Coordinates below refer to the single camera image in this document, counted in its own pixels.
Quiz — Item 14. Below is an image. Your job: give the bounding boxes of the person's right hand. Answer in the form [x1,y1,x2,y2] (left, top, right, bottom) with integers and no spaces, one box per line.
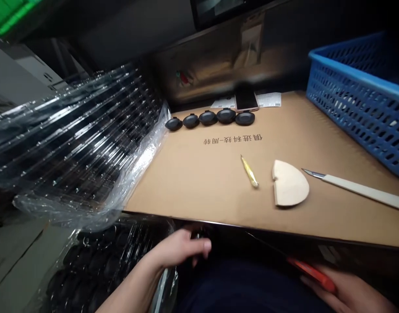
[299,264,399,313]

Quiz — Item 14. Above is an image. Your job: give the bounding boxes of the person's left hand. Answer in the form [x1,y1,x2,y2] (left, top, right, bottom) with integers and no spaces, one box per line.
[159,229,212,270]

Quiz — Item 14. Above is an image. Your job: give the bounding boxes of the orange utility knife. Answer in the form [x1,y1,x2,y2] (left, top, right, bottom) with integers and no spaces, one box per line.
[286,257,337,293]

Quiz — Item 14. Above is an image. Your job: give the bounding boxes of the person's legs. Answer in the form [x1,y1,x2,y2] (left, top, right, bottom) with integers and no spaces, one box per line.
[181,256,350,313]

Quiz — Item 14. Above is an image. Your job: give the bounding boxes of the beige half-round block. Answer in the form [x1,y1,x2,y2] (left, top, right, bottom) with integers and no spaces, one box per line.
[272,159,310,207]

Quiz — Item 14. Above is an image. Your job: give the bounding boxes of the yellow pen tool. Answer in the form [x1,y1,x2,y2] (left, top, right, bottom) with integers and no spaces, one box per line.
[240,154,260,188]

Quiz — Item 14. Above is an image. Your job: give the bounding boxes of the brown cardboard sheet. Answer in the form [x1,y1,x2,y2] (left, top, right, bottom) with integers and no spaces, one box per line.
[123,90,399,249]

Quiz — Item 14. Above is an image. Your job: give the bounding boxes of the black oval plastic part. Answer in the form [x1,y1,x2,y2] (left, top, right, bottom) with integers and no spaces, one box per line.
[217,108,236,125]
[235,111,256,127]
[199,110,218,127]
[182,113,200,129]
[165,117,184,132]

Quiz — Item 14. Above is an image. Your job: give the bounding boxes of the blue plastic basket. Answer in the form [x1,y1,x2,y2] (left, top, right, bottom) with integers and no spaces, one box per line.
[307,31,399,180]

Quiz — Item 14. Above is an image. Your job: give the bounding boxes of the white paper labels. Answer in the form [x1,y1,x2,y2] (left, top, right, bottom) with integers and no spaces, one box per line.
[210,92,282,110]

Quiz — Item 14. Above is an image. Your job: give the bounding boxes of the pink-cased smartphone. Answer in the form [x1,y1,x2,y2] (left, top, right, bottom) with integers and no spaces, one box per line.
[235,88,260,112]

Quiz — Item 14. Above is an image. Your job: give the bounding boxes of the unbagged stack of clear trays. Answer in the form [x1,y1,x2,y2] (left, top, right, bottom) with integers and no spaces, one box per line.
[45,219,180,313]

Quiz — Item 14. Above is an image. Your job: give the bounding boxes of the bagged stack of clear trays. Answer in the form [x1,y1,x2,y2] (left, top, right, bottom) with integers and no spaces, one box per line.
[0,64,172,233]

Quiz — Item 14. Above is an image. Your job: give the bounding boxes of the black monitor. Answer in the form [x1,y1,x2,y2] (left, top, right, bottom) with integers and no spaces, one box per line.
[189,0,291,32]

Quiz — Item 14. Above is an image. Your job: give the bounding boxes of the green plastic crate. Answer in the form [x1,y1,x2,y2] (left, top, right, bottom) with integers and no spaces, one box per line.
[0,0,30,36]

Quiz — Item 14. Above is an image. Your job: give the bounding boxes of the white-handled craft knife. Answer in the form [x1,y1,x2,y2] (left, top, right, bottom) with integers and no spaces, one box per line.
[301,168,399,212]

